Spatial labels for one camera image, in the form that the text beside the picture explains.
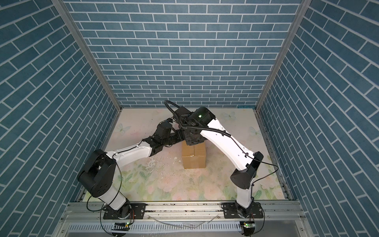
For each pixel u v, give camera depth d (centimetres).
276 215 76
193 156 77
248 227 74
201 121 46
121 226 72
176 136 77
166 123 80
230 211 74
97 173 45
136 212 73
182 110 54
